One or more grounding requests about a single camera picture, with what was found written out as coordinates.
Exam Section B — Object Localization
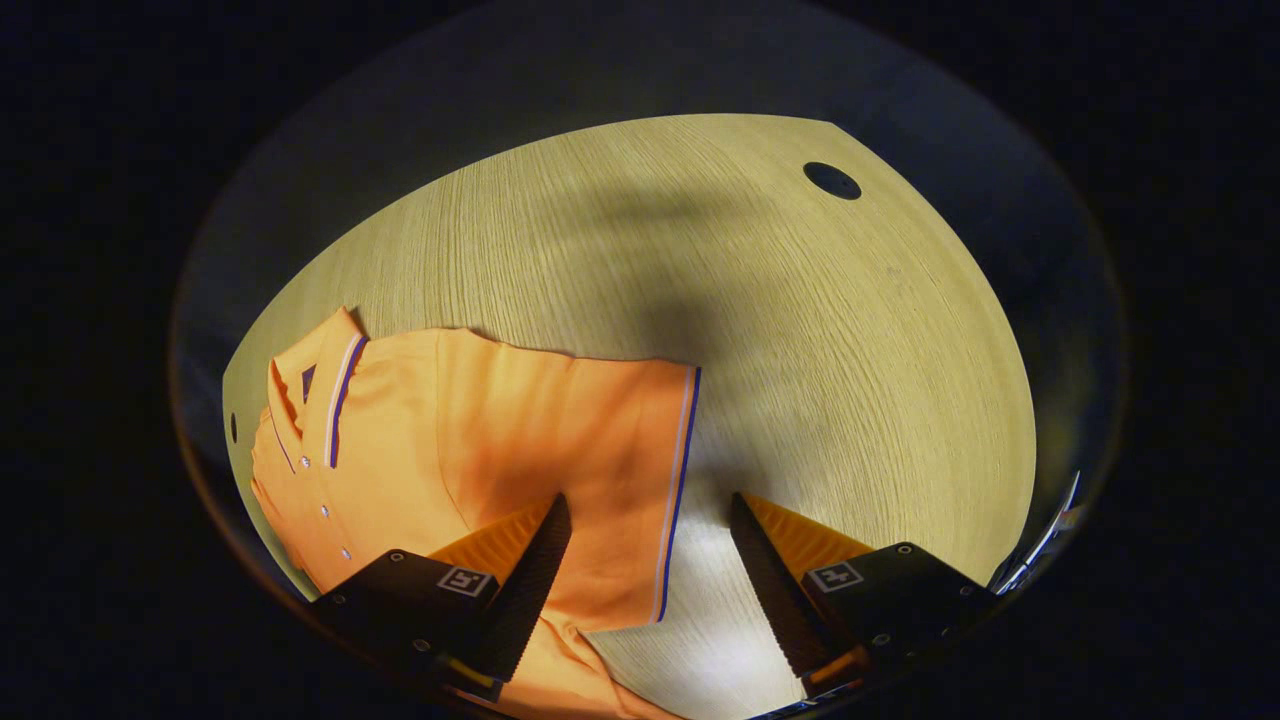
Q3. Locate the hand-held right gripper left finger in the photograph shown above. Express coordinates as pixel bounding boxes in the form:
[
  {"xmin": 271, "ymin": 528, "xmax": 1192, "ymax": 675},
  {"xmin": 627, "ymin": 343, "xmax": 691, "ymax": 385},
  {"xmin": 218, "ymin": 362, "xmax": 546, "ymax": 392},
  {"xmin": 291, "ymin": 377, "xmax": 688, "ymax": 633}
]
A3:
[{"xmin": 310, "ymin": 492, "xmax": 573, "ymax": 701}]

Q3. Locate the orange T-shirt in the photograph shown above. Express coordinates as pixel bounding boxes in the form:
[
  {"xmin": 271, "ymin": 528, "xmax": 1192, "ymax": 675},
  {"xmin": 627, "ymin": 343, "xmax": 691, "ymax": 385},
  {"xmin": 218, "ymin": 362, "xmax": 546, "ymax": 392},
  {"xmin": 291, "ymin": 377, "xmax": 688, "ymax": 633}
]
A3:
[{"xmin": 250, "ymin": 306, "xmax": 703, "ymax": 720}]

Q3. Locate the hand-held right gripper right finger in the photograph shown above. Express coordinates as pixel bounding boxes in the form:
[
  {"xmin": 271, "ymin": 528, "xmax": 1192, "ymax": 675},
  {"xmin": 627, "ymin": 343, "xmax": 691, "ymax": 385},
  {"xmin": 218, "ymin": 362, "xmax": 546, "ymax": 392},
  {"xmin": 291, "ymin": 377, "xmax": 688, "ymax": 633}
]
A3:
[{"xmin": 728, "ymin": 492, "xmax": 1001, "ymax": 701}]

